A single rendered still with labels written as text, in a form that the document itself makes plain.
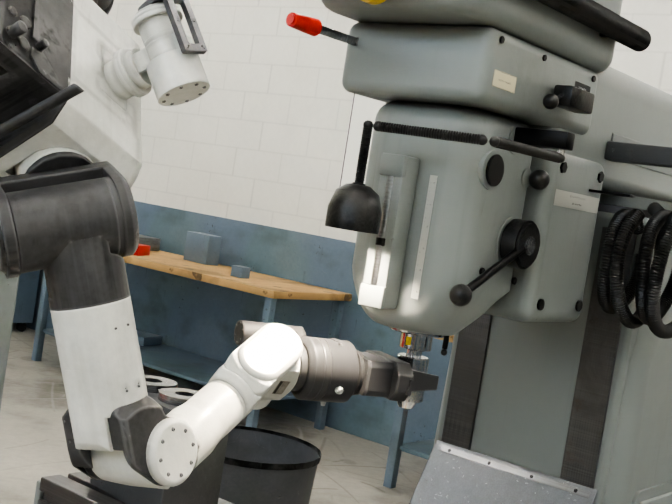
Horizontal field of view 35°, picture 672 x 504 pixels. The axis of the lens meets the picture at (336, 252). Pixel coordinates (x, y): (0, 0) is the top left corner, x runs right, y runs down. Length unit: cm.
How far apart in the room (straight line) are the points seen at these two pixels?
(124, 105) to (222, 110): 645
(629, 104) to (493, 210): 41
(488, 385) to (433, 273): 52
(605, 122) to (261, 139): 586
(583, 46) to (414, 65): 28
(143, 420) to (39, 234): 24
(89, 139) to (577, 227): 78
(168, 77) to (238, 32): 653
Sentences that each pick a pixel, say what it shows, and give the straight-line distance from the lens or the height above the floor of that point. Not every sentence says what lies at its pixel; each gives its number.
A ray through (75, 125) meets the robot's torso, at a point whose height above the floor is 152.
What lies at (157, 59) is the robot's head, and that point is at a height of 161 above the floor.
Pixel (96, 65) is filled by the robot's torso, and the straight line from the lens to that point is 136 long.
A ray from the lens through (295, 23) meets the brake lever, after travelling 143.
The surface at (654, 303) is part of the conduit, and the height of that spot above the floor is 140.
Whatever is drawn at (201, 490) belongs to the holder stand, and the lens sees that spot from 186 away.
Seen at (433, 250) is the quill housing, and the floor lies 143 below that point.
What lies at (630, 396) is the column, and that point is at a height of 123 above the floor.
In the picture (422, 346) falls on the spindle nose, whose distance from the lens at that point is 156.
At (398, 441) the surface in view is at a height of 25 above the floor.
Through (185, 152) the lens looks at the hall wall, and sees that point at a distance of 802.
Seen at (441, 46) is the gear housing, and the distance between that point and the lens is 146.
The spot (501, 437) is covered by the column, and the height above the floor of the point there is 111.
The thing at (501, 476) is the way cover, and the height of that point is 105.
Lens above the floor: 148
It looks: 3 degrees down
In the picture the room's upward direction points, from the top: 9 degrees clockwise
